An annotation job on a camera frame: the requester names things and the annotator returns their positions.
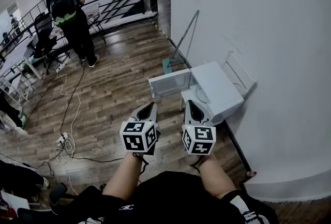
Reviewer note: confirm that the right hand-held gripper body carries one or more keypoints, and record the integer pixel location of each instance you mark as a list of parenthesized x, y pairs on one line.
[(199, 140)]

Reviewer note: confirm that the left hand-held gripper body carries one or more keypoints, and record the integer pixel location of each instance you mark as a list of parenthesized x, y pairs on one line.
[(134, 140)]

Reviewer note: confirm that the person's left forearm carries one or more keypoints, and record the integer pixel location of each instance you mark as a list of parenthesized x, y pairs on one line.
[(121, 179)]

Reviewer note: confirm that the person's right forearm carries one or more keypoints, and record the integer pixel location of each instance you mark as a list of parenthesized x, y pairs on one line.
[(214, 179)]

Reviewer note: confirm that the glass turntable plate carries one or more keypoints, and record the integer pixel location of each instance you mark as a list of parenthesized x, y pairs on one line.
[(199, 95)]

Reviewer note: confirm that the small red capped bottle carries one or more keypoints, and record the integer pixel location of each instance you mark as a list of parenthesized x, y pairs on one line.
[(251, 173)]

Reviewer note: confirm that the person's black clothing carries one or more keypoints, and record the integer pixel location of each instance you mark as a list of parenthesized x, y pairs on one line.
[(168, 199)]

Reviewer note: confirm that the green flat mop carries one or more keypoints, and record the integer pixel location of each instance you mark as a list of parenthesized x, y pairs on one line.
[(166, 66)]

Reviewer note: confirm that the black rolling chair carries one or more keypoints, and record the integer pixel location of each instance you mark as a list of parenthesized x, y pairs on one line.
[(58, 192)]

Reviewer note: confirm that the white board panel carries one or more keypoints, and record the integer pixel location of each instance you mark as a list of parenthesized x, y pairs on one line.
[(15, 202)]

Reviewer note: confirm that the small folding table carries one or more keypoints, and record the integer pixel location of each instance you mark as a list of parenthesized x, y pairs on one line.
[(93, 11)]

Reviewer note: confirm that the black office chair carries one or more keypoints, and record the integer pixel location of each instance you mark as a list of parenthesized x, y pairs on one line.
[(42, 29)]

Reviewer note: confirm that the white desk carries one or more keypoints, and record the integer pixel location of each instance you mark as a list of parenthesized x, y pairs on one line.
[(15, 54)]

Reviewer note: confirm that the black green backpack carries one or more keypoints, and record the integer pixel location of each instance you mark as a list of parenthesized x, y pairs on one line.
[(63, 5)]

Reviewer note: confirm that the white metal frame rack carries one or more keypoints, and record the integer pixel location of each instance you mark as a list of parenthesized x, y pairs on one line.
[(241, 75)]

